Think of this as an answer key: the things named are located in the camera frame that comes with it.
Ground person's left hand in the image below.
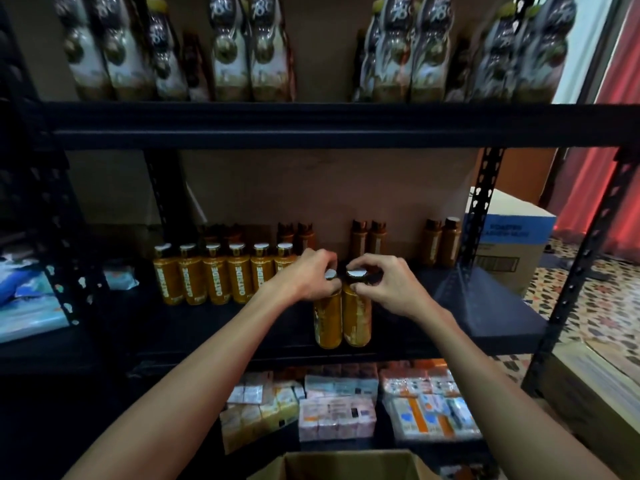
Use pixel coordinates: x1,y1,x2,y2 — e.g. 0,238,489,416
270,247,339,306

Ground person's right hand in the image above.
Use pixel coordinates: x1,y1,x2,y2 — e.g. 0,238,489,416
347,253,441,321

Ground Oatside bottle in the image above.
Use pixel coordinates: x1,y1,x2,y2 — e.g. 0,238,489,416
342,269,373,348
313,269,344,351

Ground orange Oatside bottles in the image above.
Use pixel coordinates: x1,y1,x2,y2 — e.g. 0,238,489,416
152,217,463,306

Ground black metal shelf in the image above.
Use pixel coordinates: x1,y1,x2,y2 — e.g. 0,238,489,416
40,0,640,480
0,5,111,480

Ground printed cardboard box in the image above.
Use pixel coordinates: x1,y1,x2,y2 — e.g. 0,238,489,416
248,449,441,480

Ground row of yellow-capped coffee bottles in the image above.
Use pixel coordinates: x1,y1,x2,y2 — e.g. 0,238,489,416
55,0,579,104

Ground person's left forearm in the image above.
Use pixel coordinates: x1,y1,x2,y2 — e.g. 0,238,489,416
65,289,301,480

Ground person's right forearm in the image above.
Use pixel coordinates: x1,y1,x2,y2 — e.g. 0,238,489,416
415,305,621,480

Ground blue white cashew carton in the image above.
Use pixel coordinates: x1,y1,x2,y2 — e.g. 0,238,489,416
465,187,558,298

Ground row of dark red boxes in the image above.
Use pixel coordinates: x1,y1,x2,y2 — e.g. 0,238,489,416
275,363,381,381

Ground row of pale pink packets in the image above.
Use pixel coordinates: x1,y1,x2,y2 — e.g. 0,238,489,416
380,367,461,398

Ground flat white packet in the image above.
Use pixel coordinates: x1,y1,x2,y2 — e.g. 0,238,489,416
303,375,381,401

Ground row of orange blue packets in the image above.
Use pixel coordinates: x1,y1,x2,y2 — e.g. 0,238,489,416
385,395,483,443

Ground stack of pink white boxes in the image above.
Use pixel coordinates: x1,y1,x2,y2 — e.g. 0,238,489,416
298,397,379,442

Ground tissue packs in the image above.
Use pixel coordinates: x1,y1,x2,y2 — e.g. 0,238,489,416
220,385,301,456

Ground brown wooden cabinet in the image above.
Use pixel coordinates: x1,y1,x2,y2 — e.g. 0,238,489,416
495,147,559,206

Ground red curtain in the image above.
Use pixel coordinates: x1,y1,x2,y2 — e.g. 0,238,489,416
555,5,640,261

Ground row of wet wipe packs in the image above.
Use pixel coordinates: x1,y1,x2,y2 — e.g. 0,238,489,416
0,249,141,346

